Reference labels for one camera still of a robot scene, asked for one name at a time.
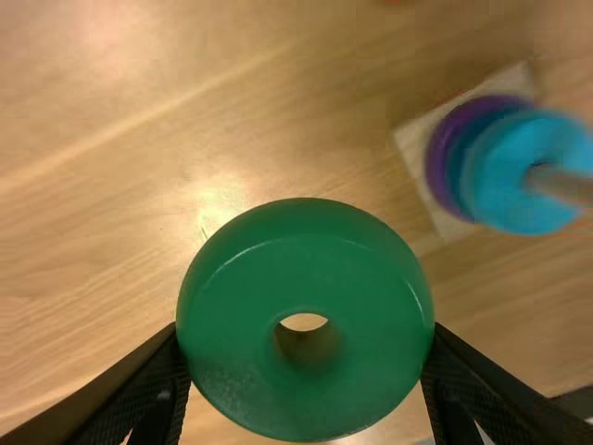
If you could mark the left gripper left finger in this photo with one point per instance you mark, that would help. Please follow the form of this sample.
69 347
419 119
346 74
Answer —
116 403

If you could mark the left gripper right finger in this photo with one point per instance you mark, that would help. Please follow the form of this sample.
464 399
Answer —
486 403

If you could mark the wooden peg base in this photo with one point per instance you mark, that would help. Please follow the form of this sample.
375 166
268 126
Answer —
414 136

